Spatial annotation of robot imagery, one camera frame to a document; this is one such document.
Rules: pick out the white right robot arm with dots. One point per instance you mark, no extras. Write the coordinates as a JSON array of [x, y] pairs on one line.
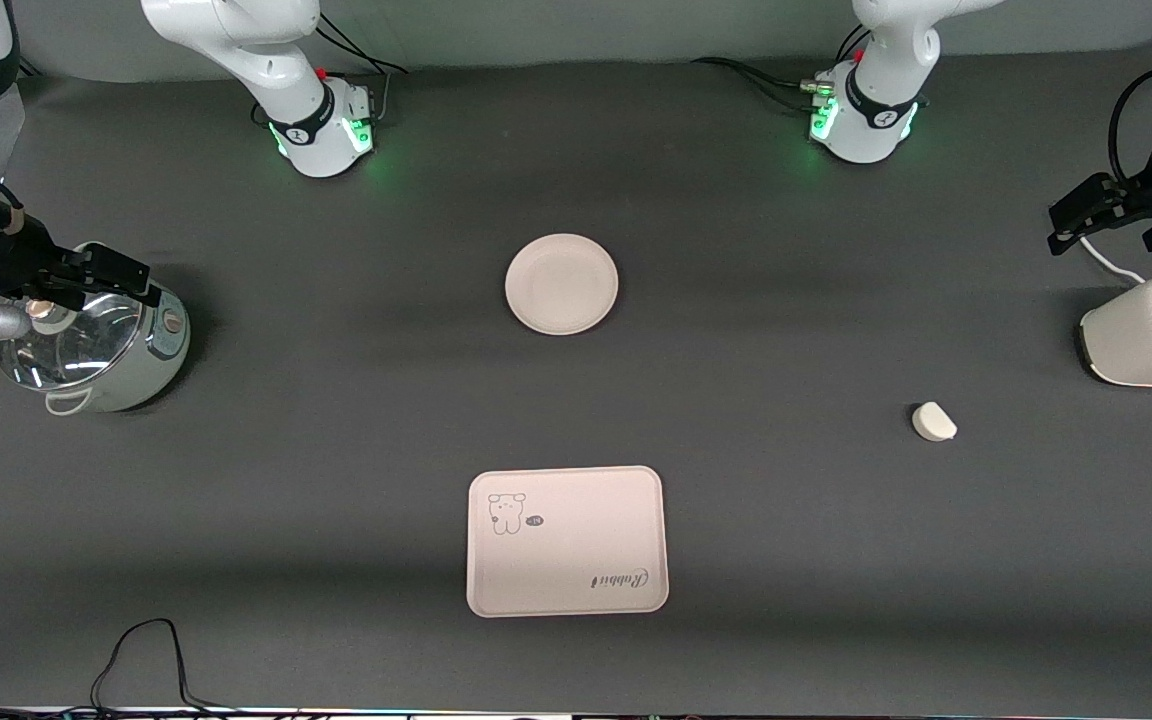
[[316, 140]]

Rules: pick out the glass pot lid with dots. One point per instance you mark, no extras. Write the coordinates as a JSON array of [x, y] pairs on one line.
[[66, 360]]

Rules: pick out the cream white toaster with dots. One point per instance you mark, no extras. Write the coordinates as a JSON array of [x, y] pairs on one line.
[[1141, 340]]

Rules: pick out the pale green electric pot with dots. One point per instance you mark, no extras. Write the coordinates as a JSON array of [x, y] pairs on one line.
[[151, 350]]

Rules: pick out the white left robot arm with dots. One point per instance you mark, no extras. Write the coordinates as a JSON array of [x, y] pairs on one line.
[[871, 130]]

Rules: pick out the white steamed bun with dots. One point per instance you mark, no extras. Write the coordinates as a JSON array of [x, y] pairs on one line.
[[933, 422]]

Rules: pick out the round cream plate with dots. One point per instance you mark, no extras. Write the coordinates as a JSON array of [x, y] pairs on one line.
[[562, 284]]

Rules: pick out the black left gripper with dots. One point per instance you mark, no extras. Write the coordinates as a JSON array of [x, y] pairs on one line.
[[1142, 198]]

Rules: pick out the cream tray with rabbit print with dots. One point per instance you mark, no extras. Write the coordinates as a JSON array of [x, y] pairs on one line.
[[576, 545]]

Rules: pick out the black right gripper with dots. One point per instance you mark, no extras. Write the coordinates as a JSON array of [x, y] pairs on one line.
[[16, 255]]

